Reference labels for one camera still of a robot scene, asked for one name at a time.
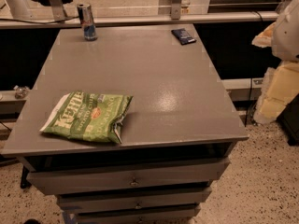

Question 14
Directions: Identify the green jalapeno chip bag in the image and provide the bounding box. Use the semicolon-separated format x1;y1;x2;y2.
40;91;133;144

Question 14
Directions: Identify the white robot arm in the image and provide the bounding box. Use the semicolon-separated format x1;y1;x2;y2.
251;0;299;124

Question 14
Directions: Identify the dark blue rxbar wrapper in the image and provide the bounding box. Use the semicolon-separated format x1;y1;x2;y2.
171;28;196;45

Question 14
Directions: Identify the middle grey drawer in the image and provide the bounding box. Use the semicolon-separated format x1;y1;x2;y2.
58;186;211;214

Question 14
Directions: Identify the grey drawer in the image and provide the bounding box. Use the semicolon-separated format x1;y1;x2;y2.
76;204;200;224
27;158;230;195
58;186;211;214

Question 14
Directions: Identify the bottom grey drawer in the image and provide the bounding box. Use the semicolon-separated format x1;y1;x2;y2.
76;204;200;224

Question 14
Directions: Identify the blue silver energy drink can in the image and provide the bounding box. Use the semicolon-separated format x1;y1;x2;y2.
77;3;97;41

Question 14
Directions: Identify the top grey drawer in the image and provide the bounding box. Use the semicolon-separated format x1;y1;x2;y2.
27;158;230;195

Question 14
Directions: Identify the small crumpled clear object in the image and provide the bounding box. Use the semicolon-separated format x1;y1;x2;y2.
13;85;30;99

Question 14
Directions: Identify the white pipe top left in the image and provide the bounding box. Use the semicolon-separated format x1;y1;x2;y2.
5;0;32;19

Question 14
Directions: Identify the metal bracket post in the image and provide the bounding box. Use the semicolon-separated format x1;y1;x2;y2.
171;0;181;20

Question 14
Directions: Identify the grey metal window rail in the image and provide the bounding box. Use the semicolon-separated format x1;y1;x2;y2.
0;11;278;29

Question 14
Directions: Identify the black cable on rail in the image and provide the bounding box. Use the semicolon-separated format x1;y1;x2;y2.
0;14;79;25

